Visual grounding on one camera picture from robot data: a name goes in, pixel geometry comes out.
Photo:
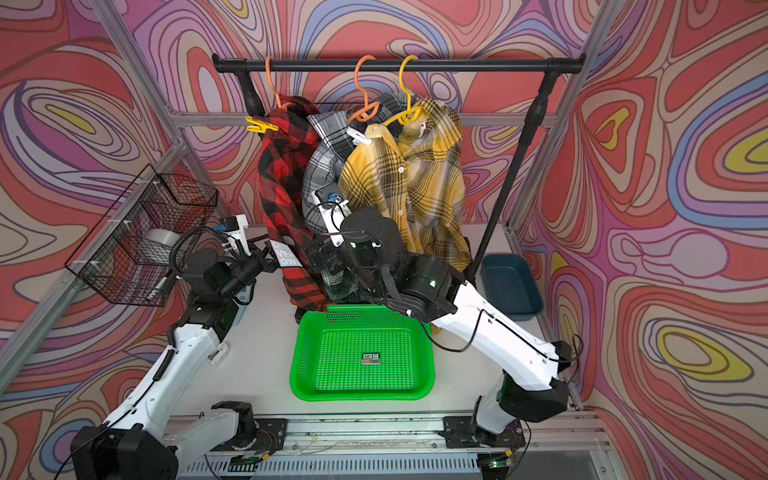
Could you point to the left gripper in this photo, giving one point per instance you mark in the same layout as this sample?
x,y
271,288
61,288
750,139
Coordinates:
x,y
266,253

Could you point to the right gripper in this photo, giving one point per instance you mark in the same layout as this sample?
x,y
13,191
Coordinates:
x,y
324,255

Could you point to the red black plaid shirt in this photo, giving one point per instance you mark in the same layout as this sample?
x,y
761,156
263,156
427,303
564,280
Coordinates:
x,y
283,160

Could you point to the yellow clothespin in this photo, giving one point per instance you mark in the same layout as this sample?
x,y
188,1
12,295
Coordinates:
x,y
255,125

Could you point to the orange hanger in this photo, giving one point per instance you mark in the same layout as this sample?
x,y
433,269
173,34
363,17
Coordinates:
x,y
272,84
369,109

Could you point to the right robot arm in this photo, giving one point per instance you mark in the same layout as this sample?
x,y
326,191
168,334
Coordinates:
x,y
366,245

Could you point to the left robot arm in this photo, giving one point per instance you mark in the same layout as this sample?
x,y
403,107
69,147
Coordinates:
x,y
131,442

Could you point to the yellow hanger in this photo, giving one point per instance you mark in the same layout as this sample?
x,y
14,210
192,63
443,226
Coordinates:
x,y
412,111

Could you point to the grey tape roll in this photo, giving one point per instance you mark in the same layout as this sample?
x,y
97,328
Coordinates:
x,y
155,246

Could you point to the green plastic basket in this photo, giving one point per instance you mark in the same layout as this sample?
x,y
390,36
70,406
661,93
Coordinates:
x,y
361,353

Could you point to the grey plaid shirt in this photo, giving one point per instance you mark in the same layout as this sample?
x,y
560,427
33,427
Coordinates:
x,y
336,145

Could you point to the sticker in green basket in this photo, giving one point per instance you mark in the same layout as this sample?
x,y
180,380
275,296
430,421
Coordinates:
x,y
371,358

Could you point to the yellow plaid shirt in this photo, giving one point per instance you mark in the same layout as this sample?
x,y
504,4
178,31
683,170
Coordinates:
x,y
415,179

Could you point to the dark teal tray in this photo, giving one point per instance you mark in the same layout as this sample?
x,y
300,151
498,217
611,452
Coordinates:
x,y
510,286

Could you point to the black clothes rack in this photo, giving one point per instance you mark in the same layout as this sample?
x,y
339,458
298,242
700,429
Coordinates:
x,y
551,69

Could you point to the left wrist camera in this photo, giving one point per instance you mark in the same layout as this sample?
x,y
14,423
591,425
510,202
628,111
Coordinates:
x,y
233,228

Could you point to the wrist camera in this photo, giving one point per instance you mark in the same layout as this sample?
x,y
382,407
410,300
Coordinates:
x,y
233,228
329,198

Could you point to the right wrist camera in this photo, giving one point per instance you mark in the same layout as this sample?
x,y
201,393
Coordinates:
x,y
329,198

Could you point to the white marker in wire basket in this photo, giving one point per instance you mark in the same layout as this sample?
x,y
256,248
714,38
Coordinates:
x,y
158,289

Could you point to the black wire basket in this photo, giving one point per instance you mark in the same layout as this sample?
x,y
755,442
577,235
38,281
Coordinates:
x,y
131,265

